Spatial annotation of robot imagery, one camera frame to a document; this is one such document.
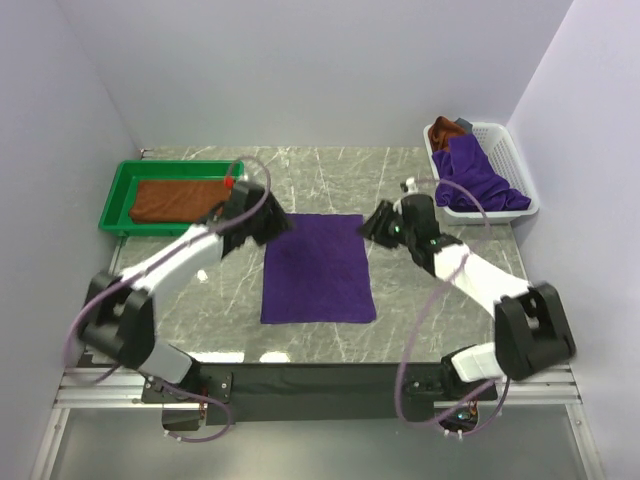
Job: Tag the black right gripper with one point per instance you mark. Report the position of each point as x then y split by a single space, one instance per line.
375 227

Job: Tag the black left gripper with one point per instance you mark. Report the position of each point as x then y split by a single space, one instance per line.
278 221

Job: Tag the purple towel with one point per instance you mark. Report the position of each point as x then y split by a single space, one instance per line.
318 273
465 163

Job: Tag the brown towel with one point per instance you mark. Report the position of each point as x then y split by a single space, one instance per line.
441 131
176 201

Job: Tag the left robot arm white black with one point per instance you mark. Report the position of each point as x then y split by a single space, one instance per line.
118 318

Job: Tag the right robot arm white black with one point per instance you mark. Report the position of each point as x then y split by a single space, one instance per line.
531 330

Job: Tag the purple towel in basket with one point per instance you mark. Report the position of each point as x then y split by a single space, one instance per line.
465 163

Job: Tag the brown towel in basket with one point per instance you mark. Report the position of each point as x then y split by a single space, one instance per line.
441 131

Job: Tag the grey towel in basket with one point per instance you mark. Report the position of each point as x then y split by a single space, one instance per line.
465 125

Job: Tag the green plastic tray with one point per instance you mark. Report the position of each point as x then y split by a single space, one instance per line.
115 217

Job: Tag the black base bar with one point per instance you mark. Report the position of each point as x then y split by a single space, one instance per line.
306 392

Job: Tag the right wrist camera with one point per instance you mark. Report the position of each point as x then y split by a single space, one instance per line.
409 186

